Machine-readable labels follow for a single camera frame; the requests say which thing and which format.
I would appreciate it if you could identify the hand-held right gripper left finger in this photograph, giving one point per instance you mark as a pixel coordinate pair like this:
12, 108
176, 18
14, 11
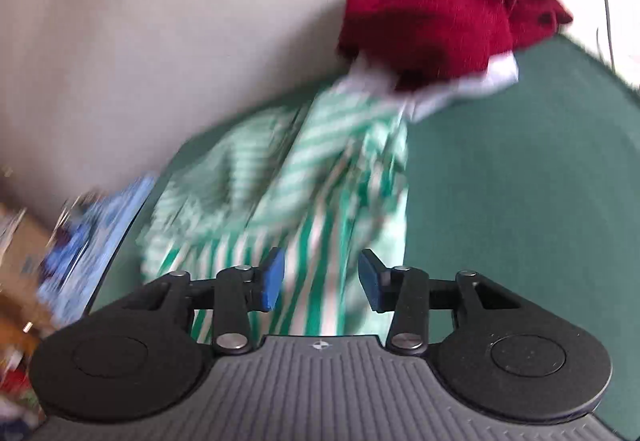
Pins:
274, 278

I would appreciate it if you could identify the green white striped garment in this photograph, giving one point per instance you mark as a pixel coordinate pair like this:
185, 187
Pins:
310, 181

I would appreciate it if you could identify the blue patterned towel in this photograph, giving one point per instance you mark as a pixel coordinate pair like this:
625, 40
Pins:
95, 246

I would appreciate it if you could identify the green table cloth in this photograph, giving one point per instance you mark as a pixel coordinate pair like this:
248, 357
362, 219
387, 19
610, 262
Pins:
510, 181

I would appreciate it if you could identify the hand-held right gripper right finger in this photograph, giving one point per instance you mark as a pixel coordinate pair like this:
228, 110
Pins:
370, 282

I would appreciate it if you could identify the dark red sweater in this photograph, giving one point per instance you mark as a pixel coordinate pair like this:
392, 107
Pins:
440, 21

